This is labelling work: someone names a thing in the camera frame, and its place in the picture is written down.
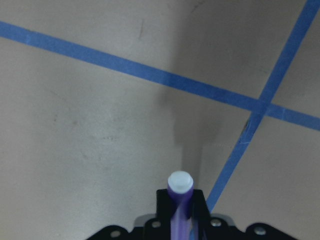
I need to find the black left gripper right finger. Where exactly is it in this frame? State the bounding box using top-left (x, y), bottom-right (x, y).
top-left (189, 189), bottom-right (211, 240)

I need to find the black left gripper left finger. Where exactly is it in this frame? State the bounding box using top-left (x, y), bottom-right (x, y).
top-left (156, 189), bottom-right (175, 240)

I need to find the purple marker pen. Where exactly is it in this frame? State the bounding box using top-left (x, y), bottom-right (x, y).
top-left (167, 170), bottom-right (194, 240)

